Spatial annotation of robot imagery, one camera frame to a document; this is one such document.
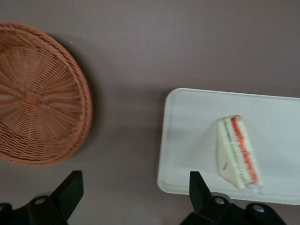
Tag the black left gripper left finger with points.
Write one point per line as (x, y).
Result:
(61, 201)

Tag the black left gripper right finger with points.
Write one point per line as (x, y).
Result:
(204, 204)

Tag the triangle sandwich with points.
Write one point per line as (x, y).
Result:
(234, 152)

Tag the beige plastic tray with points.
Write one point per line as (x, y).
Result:
(187, 140)

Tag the brown round wicker basket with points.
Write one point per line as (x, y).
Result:
(35, 98)

